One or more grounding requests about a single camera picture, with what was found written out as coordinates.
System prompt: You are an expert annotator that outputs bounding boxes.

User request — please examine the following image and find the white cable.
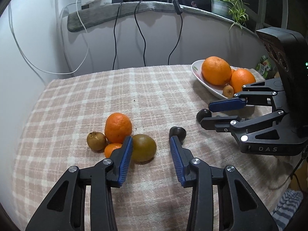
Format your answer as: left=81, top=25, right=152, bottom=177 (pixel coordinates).
left=8, top=0, right=90, bottom=76

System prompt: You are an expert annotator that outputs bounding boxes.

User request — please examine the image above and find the potted spider plant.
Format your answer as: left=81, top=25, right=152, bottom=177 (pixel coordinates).
left=211, top=0, right=249, bottom=30

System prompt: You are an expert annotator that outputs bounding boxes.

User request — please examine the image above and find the orange mandarin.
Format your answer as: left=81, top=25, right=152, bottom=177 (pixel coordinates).
left=104, top=113, right=133, bottom=143

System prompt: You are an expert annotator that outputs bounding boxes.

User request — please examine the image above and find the pink plaid tablecloth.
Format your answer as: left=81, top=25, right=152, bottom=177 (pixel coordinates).
left=12, top=65, right=291, bottom=230

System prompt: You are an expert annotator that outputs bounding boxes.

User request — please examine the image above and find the dark plum near gripper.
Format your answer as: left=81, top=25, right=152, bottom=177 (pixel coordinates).
left=169, top=126, right=186, bottom=144

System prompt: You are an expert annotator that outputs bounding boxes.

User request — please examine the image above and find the black camera box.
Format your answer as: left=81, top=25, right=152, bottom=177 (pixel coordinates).
left=256, top=27, right=307, bottom=135

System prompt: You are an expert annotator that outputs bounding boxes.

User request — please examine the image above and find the green snack package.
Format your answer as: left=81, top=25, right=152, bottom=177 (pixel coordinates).
left=255, top=55, right=274, bottom=79

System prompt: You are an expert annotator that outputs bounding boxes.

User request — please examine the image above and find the black cable middle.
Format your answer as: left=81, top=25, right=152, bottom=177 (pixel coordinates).
left=131, top=0, right=148, bottom=67

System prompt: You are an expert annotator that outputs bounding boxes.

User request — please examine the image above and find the small brown kiwi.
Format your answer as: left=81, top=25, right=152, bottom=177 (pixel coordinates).
left=87, top=131, right=107, bottom=151

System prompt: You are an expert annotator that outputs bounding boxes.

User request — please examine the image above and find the dark plum near plate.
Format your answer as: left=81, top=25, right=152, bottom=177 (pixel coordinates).
left=196, top=109, right=212, bottom=123

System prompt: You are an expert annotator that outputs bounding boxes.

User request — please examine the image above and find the small kiwi in plate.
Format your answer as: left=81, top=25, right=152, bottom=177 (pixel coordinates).
left=222, top=85, right=234, bottom=99

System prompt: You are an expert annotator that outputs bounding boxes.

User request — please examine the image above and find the grey sill mat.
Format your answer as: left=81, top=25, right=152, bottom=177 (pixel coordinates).
left=66, top=0, right=256, bottom=36

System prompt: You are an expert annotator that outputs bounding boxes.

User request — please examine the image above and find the black cable left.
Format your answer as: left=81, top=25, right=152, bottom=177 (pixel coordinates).
left=112, top=2, right=123, bottom=71

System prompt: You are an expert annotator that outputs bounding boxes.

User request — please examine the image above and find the small orange tangerine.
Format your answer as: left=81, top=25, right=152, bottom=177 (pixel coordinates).
left=104, top=143, right=122, bottom=158

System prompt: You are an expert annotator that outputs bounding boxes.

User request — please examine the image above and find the large green-brown kiwi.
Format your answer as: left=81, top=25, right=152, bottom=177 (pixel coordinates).
left=131, top=134, right=157, bottom=163

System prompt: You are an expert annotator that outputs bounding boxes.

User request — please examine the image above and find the large orange in plate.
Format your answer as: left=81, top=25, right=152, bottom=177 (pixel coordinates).
left=202, top=56, right=232, bottom=86

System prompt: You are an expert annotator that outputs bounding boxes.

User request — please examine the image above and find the black cable with switch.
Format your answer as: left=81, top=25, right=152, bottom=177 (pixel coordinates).
left=167, top=0, right=184, bottom=66

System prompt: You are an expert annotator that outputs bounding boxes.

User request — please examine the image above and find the striped cloth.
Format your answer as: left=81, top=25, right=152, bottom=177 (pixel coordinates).
left=271, top=189, right=303, bottom=231

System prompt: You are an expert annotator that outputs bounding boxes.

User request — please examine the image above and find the white oval plate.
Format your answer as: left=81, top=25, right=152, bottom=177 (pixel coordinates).
left=191, top=59, right=229, bottom=99

